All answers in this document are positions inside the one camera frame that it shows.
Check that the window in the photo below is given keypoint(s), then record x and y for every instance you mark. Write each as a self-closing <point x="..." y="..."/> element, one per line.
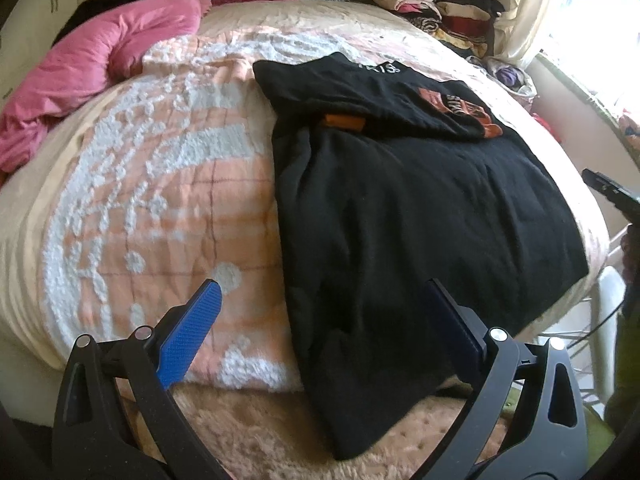
<point x="605" y="20"/>

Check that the white plastic chair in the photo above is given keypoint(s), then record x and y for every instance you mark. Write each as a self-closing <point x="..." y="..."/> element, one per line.
<point x="605" y="310"/>

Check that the green window sill cloth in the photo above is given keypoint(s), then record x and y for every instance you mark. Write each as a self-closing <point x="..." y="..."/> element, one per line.
<point x="585" y="87"/>

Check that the peach floral bed blanket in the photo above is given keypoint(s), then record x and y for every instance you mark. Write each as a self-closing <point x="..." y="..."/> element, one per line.
<point x="150" y="200"/>

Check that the pink quilt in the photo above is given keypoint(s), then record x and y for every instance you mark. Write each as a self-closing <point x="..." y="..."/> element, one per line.
<point x="90" y="55"/>

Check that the cream wardrobe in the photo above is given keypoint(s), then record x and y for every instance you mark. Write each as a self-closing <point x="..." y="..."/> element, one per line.
<point x="45" y="0"/>

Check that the black sweater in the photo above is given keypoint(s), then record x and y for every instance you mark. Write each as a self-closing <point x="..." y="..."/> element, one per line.
<point x="400" y="210"/>

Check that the cream curtain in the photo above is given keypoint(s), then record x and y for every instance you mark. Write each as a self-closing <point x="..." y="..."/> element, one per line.
<point x="535" y="5"/>

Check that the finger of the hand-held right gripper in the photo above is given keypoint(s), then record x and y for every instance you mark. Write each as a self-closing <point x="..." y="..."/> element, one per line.
<point x="612" y="191"/>

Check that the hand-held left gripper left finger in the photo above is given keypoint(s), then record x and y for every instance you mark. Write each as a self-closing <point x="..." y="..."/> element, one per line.
<point x="190" y="330"/>

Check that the person's right hand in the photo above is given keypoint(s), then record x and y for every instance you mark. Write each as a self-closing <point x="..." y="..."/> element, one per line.
<point x="629" y="247"/>

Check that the black cloth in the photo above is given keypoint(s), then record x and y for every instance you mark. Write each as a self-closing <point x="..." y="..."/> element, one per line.
<point x="115" y="5"/>

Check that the stack of folded clothes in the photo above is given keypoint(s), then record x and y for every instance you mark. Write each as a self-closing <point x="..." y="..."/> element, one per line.
<point x="440" y="5"/>

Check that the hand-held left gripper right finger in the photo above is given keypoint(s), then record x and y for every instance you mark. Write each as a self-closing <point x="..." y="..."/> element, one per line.
<point x="450" y="320"/>

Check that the person's green clothing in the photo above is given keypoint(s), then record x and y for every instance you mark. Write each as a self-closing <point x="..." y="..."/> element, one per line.
<point x="625" y="385"/>

